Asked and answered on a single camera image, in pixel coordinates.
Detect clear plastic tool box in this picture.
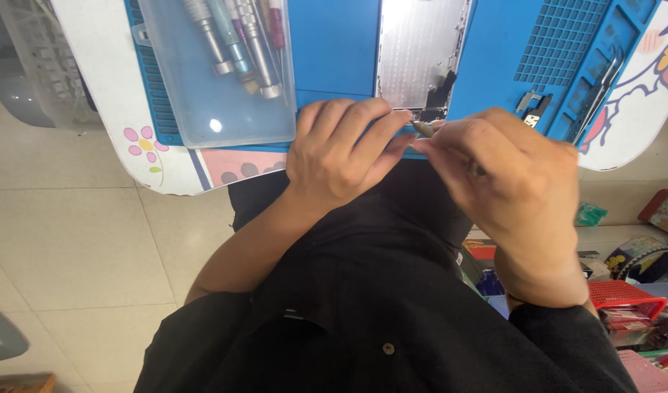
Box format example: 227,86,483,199
131,0,297,150

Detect grey plastic stool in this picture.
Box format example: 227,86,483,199
0,75,57,130

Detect large silver screwdriver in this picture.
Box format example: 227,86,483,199
236,0,284,100

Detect small black phone part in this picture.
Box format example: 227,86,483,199
523,95,553,130

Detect black tweezers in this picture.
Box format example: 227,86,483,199
573,46,627,144

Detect person's black shirt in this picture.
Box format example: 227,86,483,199
133,158,638,393

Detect clear plastic basket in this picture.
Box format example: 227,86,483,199
0,0,103,132

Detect teal screwdriver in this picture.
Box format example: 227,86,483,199
205,0,260,95

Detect pink plastic basket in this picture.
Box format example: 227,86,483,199
616,349,668,393

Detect maroon screwdriver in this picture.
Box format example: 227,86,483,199
267,0,288,51

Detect red patterned box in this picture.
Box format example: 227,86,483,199
637,189,668,239

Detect grey rounded object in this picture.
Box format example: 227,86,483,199
0,302,30,365

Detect green plastic bag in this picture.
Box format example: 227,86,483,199
575,202,608,228

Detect silver phone housing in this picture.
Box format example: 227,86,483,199
376,0,472,124

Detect red plastic basket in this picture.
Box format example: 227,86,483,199
587,280,668,322

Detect heap of assorted goods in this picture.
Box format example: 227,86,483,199
460,235,668,372

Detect grey precision screwdriver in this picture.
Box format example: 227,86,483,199
412,120,488,177

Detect blue silicone repair mat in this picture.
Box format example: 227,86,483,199
124,0,663,160

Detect person's right hand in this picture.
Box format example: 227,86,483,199
409,107,581,265

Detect silver knurled screwdriver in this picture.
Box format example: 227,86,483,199
182,0,235,75

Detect purple screwdriver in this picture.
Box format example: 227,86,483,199
225,0,248,45

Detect person's left hand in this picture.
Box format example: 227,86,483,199
285,98,417,220

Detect brown wooden object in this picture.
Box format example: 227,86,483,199
0,373,56,393

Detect small silver metal bracket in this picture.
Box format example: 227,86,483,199
515,91,542,112

